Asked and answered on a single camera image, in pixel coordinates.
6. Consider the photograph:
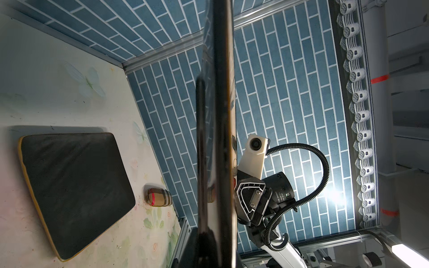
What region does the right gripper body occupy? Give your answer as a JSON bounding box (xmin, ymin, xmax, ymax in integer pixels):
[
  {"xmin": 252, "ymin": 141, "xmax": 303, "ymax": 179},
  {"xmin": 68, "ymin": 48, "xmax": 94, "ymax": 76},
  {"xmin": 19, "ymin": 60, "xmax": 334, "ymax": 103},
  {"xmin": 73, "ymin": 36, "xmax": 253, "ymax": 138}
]
[{"xmin": 235, "ymin": 171, "xmax": 296, "ymax": 226}]

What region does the floral square plate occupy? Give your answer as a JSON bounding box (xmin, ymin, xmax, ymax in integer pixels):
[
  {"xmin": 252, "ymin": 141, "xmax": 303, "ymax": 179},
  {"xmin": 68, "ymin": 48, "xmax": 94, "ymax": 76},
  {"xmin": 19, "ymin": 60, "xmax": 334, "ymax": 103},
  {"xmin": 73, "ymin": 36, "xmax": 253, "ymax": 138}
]
[{"xmin": 196, "ymin": 1, "xmax": 238, "ymax": 268}]

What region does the black square plate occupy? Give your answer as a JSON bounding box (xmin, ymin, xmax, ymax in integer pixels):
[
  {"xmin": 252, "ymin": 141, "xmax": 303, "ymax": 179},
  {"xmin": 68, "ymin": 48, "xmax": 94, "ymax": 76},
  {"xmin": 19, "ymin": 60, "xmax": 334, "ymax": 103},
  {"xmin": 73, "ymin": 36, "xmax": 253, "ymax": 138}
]
[{"xmin": 18, "ymin": 132, "xmax": 136, "ymax": 261}]

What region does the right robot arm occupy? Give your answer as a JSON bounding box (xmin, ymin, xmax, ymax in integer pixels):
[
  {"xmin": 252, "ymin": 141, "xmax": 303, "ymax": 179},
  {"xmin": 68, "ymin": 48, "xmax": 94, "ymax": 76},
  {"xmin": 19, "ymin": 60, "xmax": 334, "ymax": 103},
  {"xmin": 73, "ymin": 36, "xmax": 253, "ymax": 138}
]
[{"xmin": 235, "ymin": 171, "xmax": 307, "ymax": 268}]

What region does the brown striped cylinder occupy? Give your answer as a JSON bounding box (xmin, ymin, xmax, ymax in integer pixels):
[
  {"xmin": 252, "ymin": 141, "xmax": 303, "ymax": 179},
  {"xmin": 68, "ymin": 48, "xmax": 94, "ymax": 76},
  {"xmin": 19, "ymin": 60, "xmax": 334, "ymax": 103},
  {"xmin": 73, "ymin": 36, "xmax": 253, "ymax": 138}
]
[{"xmin": 145, "ymin": 188, "xmax": 173, "ymax": 207}]

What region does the white lace trim strip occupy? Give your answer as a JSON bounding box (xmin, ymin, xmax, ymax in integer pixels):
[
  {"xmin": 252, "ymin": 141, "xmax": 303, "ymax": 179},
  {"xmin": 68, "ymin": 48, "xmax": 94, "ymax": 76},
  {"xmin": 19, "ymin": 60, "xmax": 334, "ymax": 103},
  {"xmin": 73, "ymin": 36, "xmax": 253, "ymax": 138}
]
[{"xmin": 335, "ymin": 1, "xmax": 378, "ymax": 228}]

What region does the black right camera cable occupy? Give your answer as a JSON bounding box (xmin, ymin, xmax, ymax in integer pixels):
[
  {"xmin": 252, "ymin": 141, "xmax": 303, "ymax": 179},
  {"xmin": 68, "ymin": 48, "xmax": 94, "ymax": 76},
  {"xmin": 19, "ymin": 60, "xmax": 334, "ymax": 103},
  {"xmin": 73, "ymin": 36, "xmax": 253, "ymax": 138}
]
[{"xmin": 263, "ymin": 143, "xmax": 331, "ymax": 252}]

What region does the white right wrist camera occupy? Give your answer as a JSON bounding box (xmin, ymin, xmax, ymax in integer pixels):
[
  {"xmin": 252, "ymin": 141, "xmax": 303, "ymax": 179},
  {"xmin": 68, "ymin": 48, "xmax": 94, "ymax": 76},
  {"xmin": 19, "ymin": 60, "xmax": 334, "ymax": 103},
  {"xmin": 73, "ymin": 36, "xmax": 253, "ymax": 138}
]
[{"xmin": 238, "ymin": 134, "xmax": 270, "ymax": 179}]

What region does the aluminium mounting rail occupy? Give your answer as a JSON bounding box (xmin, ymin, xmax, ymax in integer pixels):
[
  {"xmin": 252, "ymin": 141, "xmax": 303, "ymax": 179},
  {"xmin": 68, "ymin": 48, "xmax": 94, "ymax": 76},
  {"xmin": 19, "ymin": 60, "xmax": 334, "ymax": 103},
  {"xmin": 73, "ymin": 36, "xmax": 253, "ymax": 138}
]
[{"xmin": 167, "ymin": 217, "xmax": 400, "ymax": 268}]

